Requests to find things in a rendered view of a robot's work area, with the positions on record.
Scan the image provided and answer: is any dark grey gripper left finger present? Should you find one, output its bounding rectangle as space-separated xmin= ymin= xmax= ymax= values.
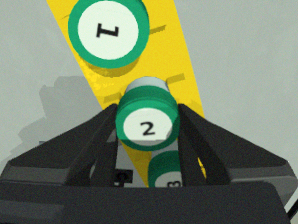
xmin=0 ymin=103 xmax=118 ymax=187

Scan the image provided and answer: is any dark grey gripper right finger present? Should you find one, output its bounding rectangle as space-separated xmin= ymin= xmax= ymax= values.
xmin=177 ymin=103 xmax=298 ymax=207

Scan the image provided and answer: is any yellow tube rack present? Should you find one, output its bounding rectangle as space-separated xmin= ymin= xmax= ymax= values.
xmin=46 ymin=0 xmax=205 ymax=187

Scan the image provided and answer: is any pale grey key housing panel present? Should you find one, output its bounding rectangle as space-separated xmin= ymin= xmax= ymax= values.
xmin=39 ymin=141 xmax=133 ymax=187

